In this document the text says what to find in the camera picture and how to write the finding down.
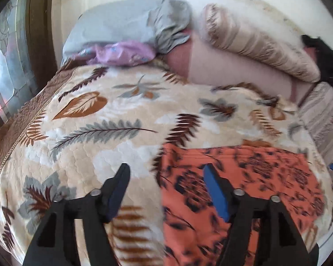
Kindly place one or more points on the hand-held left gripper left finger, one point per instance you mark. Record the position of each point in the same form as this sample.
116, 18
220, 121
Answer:
118, 196

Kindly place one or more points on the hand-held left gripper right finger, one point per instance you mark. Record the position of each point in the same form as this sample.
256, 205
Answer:
216, 191

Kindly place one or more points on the orange floral blouse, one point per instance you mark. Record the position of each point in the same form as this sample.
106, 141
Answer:
266, 177

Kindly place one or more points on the striped floral side cushion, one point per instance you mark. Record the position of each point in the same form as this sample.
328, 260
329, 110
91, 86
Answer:
324, 116

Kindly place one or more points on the leaf print blanket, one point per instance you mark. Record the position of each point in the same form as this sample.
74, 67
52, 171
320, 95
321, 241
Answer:
113, 102

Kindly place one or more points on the black jacket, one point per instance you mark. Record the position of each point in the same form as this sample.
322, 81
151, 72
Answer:
327, 55

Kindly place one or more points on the pink quilted bolster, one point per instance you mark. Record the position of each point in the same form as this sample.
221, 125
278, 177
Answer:
224, 72

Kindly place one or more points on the purple cloth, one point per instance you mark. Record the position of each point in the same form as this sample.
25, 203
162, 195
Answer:
122, 51

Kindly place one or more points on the beige striped pillow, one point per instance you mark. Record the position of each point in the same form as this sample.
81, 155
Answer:
252, 38

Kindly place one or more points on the stained glass window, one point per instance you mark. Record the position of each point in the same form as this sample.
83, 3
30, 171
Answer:
8, 61

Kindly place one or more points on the grey-blue pillow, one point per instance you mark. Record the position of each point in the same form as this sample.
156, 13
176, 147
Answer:
113, 22

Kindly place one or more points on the brown wooden window frame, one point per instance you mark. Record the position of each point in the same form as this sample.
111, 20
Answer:
41, 33

